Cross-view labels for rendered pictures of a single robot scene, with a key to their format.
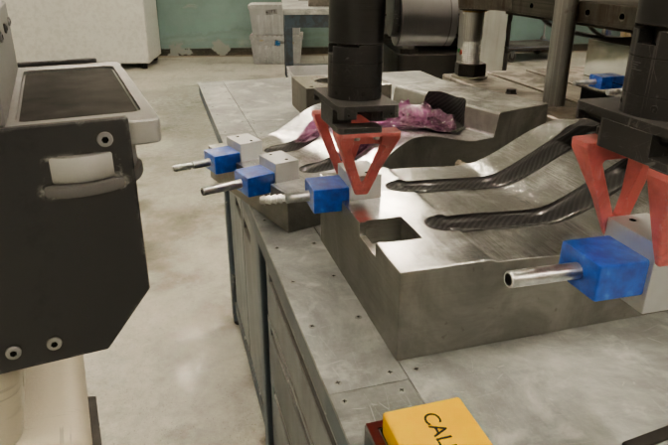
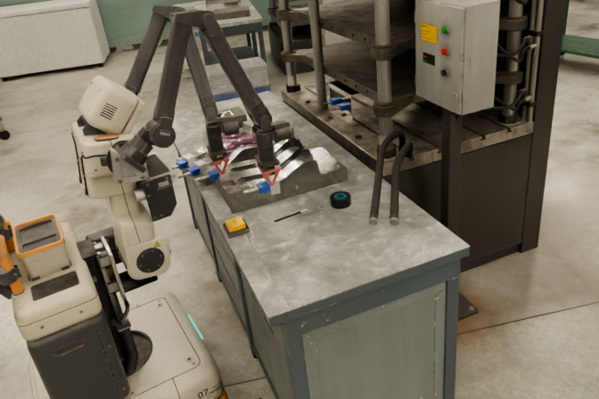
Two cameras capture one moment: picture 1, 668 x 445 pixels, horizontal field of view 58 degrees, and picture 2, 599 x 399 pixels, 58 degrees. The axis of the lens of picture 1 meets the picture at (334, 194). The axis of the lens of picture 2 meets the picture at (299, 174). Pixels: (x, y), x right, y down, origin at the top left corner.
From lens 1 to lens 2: 156 cm
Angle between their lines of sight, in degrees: 6
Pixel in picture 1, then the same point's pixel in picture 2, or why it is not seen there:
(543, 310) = (266, 197)
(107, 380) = not seen: hidden behind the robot
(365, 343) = (225, 211)
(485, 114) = not seen: hidden behind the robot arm
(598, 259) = (259, 186)
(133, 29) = (88, 39)
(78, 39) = (47, 52)
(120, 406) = not seen: hidden behind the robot
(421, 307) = (235, 200)
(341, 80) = (212, 147)
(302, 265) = (210, 195)
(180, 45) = (123, 43)
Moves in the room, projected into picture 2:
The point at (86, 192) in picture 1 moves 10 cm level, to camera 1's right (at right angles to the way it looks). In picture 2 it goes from (165, 188) to (193, 183)
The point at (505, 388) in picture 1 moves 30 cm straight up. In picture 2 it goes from (255, 215) to (243, 143)
